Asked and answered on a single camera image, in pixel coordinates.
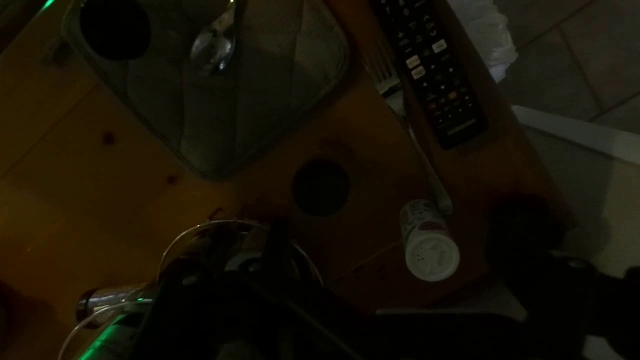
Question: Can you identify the black round lid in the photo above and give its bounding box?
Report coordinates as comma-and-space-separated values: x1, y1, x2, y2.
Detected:
291, 159, 355, 221

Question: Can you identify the metal fork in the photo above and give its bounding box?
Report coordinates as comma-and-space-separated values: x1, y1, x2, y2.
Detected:
367, 59, 456, 218

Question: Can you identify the black cup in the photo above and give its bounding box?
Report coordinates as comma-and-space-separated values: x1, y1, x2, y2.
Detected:
78, 0, 155, 62

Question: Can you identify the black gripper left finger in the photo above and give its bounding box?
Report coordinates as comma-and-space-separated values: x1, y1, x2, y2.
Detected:
232, 266, 376, 360

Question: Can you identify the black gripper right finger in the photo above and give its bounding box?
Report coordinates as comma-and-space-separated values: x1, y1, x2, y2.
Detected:
492, 197, 640, 360

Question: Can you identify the black remote control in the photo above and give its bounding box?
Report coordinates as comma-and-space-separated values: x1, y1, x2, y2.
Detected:
369, 0, 492, 153

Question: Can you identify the white paper sheet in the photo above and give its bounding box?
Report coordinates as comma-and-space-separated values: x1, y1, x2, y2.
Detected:
447, 0, 520, 87

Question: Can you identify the white seasoning container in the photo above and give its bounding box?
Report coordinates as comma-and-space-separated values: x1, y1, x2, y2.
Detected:
399, 197, 465, 285

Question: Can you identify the two-tier wire seasoning rack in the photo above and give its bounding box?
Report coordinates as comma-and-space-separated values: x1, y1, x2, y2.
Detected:
57, 217, 328, 360

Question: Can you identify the metal spoon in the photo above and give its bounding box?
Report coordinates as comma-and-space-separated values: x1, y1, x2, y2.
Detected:
189, 0, 243, 77

